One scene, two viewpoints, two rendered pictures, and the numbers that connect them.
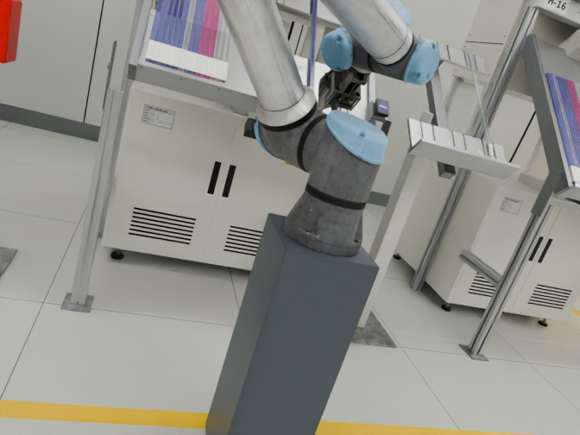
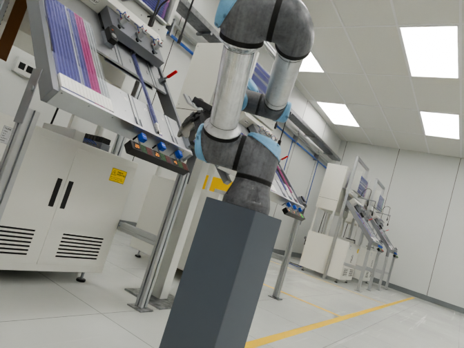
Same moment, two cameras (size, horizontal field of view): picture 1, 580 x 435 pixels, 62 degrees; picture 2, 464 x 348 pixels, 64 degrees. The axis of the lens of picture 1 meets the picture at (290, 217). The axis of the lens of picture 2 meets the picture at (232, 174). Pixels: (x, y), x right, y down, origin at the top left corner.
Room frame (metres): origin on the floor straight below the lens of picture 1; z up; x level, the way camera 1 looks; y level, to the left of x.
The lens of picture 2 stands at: (-0.01, 0.68, 0.53)
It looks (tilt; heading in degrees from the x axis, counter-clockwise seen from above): 6 degrees up; 323
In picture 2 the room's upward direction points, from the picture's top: 17 degrees clockwise
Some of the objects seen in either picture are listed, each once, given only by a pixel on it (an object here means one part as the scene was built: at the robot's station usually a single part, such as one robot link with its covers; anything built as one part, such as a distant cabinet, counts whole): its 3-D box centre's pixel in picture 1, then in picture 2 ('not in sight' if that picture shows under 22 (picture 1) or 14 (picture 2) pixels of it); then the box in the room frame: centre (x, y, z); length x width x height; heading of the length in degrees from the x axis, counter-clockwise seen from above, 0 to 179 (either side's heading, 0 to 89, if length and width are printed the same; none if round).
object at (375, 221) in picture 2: not in sight; (362, 229); (4.02, -5.73, 0.95); 1.36 x 0.82 x 1.90; 19
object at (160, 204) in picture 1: (209, 174); (16, 194); (1.93, 0.37, 0.31); 0.70 x 0.65 x 0.62; 109
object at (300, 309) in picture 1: (280, 356); (218, 295); (0.87, -0.07, 0.27); 0.18 x 0.18 x 0.55; 18
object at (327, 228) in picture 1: (329, 214); (249, 192); (0.87, -0.07, 0.60); 0.15 x 0.15 x 0.10
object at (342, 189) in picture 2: not in sight; (341, 218); (3.57, -4.35, 0.95); 1.36 x 0.82 x 1.90; 19
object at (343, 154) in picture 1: (346, 154); (258, 157); (0.87, -0.06, 0.72); 0.13 x 0.12 x 0.14; 50
